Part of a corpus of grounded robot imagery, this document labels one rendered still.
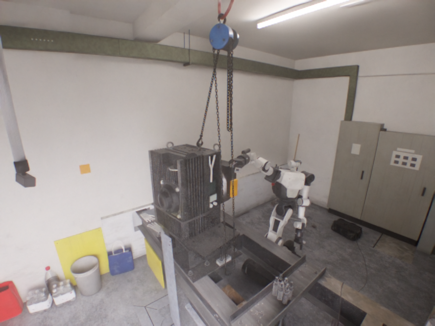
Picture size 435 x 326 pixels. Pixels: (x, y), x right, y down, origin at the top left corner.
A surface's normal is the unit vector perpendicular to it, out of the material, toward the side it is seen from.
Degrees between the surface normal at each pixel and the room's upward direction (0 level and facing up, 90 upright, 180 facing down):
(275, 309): 0
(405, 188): 90
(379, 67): 90
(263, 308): 0
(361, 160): 90
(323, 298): 90
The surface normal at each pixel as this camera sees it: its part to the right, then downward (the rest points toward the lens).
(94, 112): 0.62, 0.22
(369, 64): -0.79, 0.18
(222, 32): -0.56, 0.26
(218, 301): 0.00, -0.96
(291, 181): 0.24, 0.18
